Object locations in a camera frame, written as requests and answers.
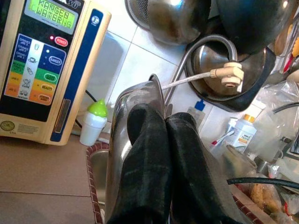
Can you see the clear plastic cup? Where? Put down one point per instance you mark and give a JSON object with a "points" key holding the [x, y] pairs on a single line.
{"points": [[230, 127]]}

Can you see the hanging steel colander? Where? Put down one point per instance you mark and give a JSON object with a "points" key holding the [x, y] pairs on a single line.
{"points": [[172, 21]]}

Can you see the steel gooseneck faucet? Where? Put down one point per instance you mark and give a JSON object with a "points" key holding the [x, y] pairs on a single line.
{"points": [[234, 54]]}

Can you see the beige and blue water ionizer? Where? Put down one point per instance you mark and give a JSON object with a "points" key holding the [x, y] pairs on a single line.
{"points": [[35, 70]]}

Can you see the wooden spatula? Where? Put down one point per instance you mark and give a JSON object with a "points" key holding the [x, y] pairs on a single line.
{"points": [[280, 39]]}

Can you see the clear plastic bag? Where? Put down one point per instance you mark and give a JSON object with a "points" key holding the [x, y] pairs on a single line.
{"points": [[280, 98]]}

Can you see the bagged fried food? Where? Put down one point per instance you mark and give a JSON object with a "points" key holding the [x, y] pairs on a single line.
{"points": [[259, 196]]}

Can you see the beige faucet diverter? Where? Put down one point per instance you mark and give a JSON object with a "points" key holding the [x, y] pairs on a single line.
{"points": [[231, 74]]}

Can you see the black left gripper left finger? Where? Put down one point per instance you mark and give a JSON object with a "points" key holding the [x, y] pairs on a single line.
{"points": [[144, 163]]}

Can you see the white and red toothbrush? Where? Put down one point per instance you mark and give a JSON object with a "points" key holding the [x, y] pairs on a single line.
{"points": [[222, 138]]}

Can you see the hanging black wok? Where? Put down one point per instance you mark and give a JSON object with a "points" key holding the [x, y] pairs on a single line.
{"points": [[252, 23]]}

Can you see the white bottle with orange cap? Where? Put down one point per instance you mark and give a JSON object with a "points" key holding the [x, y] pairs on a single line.
{"points": [[244, 137]]}

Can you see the translucent plastic container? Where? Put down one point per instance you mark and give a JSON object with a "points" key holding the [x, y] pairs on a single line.
{"points": [[238, 161]]}

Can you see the blue capped dish soap bottle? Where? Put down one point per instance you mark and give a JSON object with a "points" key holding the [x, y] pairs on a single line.
{"points": [[200, 105]]}

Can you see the white bottle with green cap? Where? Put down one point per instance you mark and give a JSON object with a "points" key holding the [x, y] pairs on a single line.
{"points": [[93, 126]]}

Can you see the stainless steel plate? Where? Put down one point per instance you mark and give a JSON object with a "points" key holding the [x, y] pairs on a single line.
{"points": [[121, 121]]}

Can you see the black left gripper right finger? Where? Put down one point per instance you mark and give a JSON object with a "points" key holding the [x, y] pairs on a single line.
{"points": [[189, 168]]}

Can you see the stainless steel sink basin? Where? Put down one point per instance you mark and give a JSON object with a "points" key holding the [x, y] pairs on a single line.
{"points": [[99, 172]]}

